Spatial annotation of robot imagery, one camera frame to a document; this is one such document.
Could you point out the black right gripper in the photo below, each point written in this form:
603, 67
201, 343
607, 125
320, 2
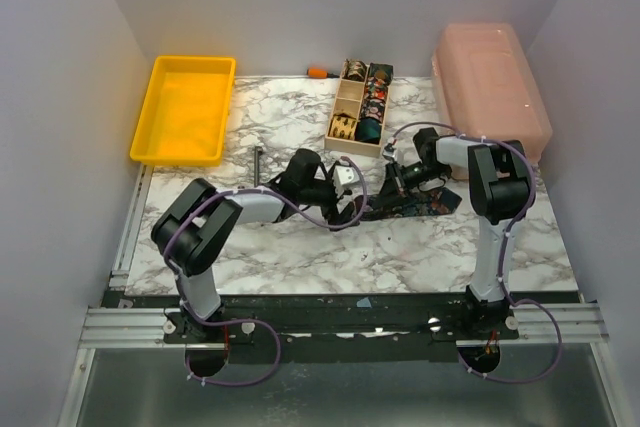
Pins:
392, 187

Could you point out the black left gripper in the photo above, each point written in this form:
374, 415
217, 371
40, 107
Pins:
331, 211

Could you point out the navy floral necktie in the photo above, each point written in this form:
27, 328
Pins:
437, 201

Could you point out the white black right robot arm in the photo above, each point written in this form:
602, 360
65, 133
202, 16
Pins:
501, 186

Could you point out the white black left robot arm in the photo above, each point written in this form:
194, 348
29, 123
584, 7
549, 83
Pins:
192, 232

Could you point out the dark green rolled tie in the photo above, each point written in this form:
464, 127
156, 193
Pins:
368, 130

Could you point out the wooden compartment organizer box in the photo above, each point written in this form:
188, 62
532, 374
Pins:
348, 100

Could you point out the yellow beetle print rolled tie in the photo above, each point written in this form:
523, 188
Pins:
343, 127

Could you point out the dark rose print rolled tie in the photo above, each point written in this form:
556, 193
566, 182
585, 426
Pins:
373, 108

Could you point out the red floral rolled tie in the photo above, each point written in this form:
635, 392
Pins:
376, 89

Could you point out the metal rod tool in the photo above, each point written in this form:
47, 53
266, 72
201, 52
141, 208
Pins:
257, 153

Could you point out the green yellow rolled tie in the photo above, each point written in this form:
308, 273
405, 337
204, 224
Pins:
382, 72

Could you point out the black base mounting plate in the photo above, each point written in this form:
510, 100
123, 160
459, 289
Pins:
344, 328

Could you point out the cream brown rolled tie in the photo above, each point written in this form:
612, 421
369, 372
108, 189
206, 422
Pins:
354, 70

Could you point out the pink plastic storage box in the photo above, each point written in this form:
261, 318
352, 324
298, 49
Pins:
483, 86

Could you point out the yellow plastic tray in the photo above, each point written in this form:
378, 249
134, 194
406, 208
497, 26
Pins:
185, 110

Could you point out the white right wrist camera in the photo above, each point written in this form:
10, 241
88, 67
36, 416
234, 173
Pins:
391, 153

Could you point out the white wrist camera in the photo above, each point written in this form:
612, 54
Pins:
391, 153
344, 177

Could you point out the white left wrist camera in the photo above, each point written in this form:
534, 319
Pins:
344, 177

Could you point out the orange handled screwdriver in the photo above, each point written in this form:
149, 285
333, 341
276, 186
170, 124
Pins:
318, 73

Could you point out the aluminium extrusion rail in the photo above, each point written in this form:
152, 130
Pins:
105, 328

